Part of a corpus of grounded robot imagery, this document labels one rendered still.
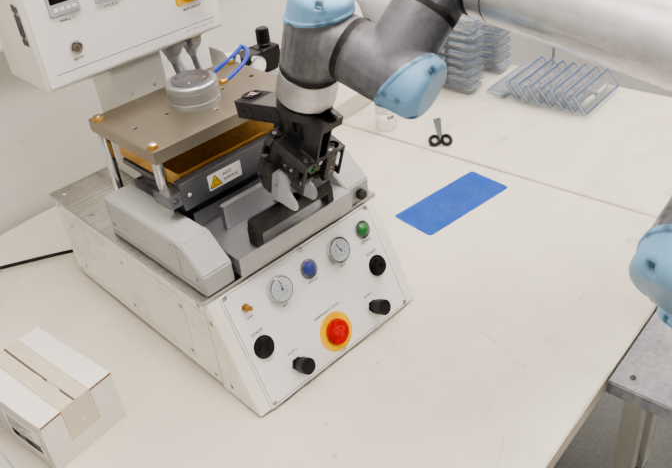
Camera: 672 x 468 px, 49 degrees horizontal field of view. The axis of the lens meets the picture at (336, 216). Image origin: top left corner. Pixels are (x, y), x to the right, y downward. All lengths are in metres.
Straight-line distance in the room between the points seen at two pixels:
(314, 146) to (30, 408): 0.52
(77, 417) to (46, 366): 0.10
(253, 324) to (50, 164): 0.79
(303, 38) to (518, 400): 0.59
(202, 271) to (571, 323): 0.58
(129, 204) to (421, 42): 0.54
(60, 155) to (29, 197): 0.11
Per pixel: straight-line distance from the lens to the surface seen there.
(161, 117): 1.12
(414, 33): 0.79
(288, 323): 1.09
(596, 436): 2.06
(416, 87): 0.78
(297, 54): 0.84
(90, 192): 1.35
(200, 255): 1.02
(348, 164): 1.16
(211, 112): 1.10
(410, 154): 1.65
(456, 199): 1.49
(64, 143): 1.71
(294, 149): 0.94
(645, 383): 1.15
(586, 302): 1.26
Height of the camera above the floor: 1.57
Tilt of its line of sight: 34 degrees down
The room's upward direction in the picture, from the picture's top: 7 degrees counter-clockwise
